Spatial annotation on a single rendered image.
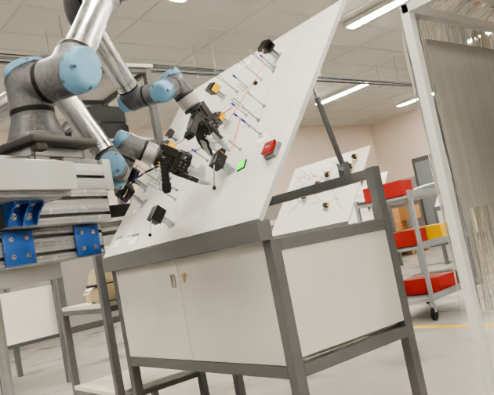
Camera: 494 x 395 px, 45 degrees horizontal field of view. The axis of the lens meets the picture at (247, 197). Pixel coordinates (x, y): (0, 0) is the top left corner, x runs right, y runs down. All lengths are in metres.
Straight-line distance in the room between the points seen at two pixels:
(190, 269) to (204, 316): 0.18
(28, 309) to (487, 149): 3.84
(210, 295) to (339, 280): 0.47
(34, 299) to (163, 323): 2.69
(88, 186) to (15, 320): 3.42
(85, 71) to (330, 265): 1.01
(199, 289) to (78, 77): 0.98
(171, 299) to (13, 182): 1.20
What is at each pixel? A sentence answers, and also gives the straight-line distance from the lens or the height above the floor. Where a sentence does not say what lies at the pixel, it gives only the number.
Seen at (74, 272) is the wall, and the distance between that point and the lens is 9.96.
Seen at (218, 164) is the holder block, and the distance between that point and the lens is 2.13.
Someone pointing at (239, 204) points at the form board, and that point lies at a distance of 1.99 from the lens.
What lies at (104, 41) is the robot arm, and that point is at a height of 1.54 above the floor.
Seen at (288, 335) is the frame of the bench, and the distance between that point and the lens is 1.88.
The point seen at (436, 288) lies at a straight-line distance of 4.81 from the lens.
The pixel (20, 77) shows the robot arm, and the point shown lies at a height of 1.33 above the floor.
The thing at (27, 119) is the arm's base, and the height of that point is 1.22.
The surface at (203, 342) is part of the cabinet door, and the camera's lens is 2.28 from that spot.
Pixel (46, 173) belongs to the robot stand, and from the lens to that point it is 1.43.
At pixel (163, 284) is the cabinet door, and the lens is 2.45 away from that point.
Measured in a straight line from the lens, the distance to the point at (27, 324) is 5.07.
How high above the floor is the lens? 0.79
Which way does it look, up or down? 5 degrees up
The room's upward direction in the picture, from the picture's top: 11 degrees counter-clockwise
